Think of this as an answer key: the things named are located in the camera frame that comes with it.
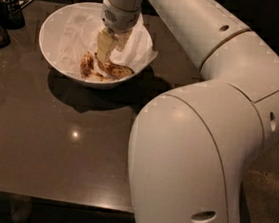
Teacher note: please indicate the spotted banana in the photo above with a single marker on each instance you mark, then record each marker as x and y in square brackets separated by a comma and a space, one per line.
[114, 70]
[87, 70]

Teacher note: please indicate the black wire utensil holder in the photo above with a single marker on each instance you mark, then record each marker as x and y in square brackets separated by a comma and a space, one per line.
[11, 16]

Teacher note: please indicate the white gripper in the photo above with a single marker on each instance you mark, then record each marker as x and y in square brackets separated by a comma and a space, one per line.
[120, 18]

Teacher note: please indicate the white bowl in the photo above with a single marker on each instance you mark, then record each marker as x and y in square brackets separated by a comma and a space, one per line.
[50, 38]

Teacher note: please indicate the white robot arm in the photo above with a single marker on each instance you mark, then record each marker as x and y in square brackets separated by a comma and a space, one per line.
[189, 148]

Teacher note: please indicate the white paper liner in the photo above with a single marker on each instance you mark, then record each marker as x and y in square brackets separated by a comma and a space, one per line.
[80, 36]

